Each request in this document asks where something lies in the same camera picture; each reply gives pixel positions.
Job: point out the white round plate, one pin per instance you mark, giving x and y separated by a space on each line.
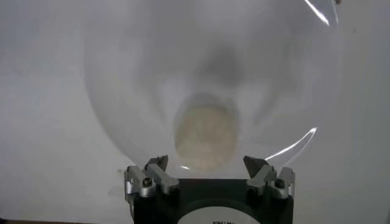
137 76

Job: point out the white steamed baozi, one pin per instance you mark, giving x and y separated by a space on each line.
207 137

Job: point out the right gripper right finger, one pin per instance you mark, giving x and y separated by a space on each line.
265 178

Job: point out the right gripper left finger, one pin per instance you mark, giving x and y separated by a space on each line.
152 179

